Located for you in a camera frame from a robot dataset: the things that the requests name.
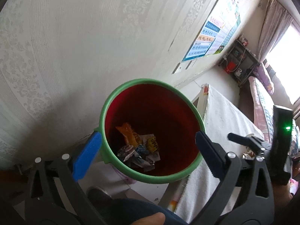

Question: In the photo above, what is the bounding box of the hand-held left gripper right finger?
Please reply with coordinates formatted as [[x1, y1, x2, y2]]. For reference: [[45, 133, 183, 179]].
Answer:
[[190, 131, 276, 225]]

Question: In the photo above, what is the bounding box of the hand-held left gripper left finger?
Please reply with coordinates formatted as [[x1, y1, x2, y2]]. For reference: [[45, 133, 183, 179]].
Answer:
[[25, 131, 108, 225]]

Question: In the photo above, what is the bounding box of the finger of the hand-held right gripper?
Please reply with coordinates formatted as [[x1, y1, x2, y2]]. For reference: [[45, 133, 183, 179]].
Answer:
[[228, 132, 270, 154]]

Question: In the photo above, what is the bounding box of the orange snack bag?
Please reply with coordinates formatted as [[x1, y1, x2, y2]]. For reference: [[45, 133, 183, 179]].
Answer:
[[115, 122, 143, 146]]

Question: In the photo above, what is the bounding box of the white blue small carton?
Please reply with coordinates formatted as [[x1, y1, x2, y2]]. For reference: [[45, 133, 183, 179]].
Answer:
[[135, 144, 150, 156]]

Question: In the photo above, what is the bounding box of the white wrapper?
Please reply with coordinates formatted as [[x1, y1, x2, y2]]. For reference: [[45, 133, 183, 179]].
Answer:
[[130, 153, 156, 172]]

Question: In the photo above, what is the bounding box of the red bucket with green rim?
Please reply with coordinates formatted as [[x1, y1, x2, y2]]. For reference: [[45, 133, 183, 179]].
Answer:
[[94, 78, 207, 184]]

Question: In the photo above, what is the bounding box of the yellow snack wrapper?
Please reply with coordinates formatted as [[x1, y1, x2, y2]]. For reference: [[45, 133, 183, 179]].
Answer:
[[143, 135, 160, 153]]

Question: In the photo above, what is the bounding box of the person's right hand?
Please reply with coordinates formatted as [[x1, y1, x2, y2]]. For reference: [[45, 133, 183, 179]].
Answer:
[[272, 184, 293, 204]]

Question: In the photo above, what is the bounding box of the person's left hand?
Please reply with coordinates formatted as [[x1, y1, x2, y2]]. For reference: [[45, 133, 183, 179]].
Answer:
[[131, 213, 166, 225]]

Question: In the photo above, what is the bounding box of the pink bed sheet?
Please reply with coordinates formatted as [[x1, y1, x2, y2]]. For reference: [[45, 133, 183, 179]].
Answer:
[[248, 76, 275, 136]]

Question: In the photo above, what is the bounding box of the person's dark shoe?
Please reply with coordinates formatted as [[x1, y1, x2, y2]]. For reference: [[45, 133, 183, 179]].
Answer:
[[86, 186, 112, 208]]

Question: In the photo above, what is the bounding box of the purple pillow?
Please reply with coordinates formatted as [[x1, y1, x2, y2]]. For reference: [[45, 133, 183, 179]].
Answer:
[[253, 62, 275, 95]]

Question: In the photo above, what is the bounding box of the bright window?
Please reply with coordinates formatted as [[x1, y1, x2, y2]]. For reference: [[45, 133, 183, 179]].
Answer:
[[265, 19, 300, 106]]

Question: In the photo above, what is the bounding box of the dark shelf unit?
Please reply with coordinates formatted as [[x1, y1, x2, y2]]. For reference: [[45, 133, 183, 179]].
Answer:
[[219, 36, 260, 87]]

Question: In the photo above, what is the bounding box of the brown wooden furniture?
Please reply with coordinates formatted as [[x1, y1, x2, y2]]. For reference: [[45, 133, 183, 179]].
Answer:
[[0, 164, 31, 193]]

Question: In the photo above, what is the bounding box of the patterned curtain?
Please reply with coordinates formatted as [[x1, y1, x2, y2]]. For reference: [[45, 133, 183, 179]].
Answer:
[[256, 0, 293, 62]]

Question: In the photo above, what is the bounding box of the white chart wall poster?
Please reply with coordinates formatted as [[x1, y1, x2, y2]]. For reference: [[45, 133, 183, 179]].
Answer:
[[208, 5, 239, 55]]

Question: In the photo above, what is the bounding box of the blue letter wall poster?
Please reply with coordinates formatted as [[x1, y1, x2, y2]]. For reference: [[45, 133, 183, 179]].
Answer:
[[182, 0, 238, 62]]

